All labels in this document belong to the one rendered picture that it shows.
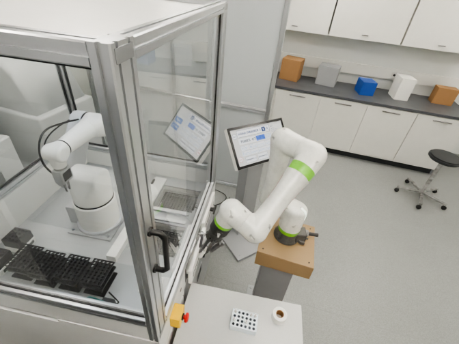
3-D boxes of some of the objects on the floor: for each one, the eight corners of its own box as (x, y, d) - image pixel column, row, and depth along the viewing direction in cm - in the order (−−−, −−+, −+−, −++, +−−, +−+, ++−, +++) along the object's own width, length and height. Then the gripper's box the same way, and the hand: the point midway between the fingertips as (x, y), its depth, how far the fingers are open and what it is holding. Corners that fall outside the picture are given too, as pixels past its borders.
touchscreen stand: (276, 244, 263) (301, 158, 202) (238, 262, 242) (253, 173, 181) (247, 211, 296) (261, 128, 235) (211, 224, 275) (217, 138, 214)
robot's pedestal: (283, 295, 220) (307, 235, 175) (279, 333, 197) (305, 274, 152) (248, 284, 225) (262, 223, 180) (240, 320, 202) (253, 259, 157)
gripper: (203, 230, 121) (186, 256, 135) (229, 241, 122) (210, 266, 136) (207, 218, 127) (190, 244, 141) (232, 229, 128) (213, 254, 142)
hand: (203, 252), depth 136 cm, fingers closed, pressing on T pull
